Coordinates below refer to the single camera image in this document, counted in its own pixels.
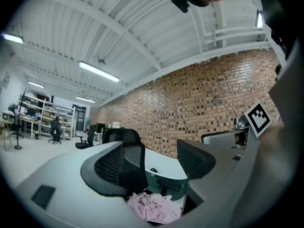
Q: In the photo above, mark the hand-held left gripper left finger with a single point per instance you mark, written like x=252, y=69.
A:
x=71, y=172

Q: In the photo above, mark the dark door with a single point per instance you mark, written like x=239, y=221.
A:
x=79, y=117

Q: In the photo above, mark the black mesh office chair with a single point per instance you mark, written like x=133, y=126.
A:
x=123, y=135
x=86, y=139
x=55, y=129

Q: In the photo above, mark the white shelving unit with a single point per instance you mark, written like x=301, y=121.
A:
x=50, y=117

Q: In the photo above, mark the black coat rack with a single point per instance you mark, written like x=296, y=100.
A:
x=20, y=117

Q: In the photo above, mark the yellow chair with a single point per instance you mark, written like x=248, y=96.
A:
x=6, y=132

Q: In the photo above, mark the pink clothing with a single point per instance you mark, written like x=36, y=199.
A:
x=154, y=208

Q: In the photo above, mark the person's grey shirt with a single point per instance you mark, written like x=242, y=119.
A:
x=288, y=91

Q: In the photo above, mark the white desk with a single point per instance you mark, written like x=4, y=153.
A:
x=166, y=163

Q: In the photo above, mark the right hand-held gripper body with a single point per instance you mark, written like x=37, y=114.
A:
x=257, y=119

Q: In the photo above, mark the black computer mouse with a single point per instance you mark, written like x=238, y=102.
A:
x=154, y=170

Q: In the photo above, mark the long ceiling light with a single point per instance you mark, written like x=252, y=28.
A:
x=259, y=19
x=13, y=38
x=36, y=84
x=85, y=99
x=98, y=71

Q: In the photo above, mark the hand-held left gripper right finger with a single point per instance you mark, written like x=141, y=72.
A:
x=213, y=182

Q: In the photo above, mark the person's right forearm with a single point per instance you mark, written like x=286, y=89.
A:
x=278, y=151

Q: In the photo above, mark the black chair armrest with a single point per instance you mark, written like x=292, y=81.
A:
x=169, y=185

